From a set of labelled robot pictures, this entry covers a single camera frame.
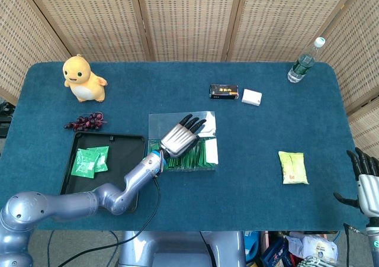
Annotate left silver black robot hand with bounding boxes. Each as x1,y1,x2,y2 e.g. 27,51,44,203
159,114,208,159

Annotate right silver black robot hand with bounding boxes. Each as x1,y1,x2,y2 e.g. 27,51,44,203
333,147,379,215

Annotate transparent plastic box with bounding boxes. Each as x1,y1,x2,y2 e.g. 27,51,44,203
147,110,220,173

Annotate green tea packets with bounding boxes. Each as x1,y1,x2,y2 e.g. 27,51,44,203
149,138,216,170

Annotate black plastic tray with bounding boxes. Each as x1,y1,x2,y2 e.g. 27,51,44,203
60,131,146,213

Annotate black carton box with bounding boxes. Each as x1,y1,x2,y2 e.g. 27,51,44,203
209,84,239,100

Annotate yellow object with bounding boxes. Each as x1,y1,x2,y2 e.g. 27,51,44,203
278,151,309,185

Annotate green plastic pouch packet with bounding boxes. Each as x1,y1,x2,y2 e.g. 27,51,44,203
86,145,110,173

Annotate small white box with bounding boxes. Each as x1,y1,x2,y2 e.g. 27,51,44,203
241,89,263,107

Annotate large green tea sachet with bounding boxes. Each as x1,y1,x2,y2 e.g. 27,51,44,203
70,148,100,179

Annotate white printed package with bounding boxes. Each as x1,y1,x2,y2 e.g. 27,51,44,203
288,233,339,263

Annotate dark red grape bunch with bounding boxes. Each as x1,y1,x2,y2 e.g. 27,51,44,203
63,111,108,131

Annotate grey robot torso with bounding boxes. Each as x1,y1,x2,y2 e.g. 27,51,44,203
118,230,246,267

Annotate yellow plush dinosaur toy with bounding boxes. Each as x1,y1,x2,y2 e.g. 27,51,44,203
62,54,108,103

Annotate blue carton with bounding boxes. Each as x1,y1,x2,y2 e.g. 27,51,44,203
260,237,290,267

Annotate woven wooden folding screen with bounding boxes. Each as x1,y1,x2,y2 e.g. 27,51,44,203
0,0,379,152

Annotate clear green-label water bottle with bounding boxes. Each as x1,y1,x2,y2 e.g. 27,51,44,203
287,37,326,83

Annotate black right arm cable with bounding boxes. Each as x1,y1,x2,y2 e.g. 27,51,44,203
342,223,368,267

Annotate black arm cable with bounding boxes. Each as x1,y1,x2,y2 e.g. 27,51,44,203
342,223,368,267
53,175,162,267

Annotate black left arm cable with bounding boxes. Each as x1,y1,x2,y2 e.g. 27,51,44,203
53,175,162,267

